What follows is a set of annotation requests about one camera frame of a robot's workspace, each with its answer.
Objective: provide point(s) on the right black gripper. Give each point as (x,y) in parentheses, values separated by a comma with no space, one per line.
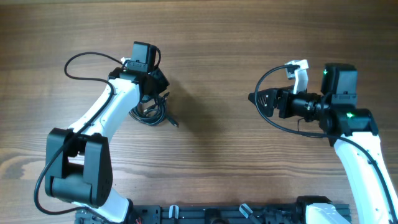
(286,94)

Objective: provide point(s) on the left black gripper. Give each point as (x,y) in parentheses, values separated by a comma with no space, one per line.
(163,82)

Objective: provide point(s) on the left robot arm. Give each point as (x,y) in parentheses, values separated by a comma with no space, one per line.
(78,166)

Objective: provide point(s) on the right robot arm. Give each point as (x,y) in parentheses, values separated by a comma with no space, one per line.
(351,131)

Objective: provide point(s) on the right white rail clip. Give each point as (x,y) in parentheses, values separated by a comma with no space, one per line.
(246,211)

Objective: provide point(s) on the white rail clip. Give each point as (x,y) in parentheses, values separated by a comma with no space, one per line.
(174,212)
(246,211)

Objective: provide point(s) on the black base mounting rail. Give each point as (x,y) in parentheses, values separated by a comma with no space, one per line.
(271,213)

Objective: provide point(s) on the left white rail clip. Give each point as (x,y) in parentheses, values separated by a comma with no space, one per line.
(174,212)

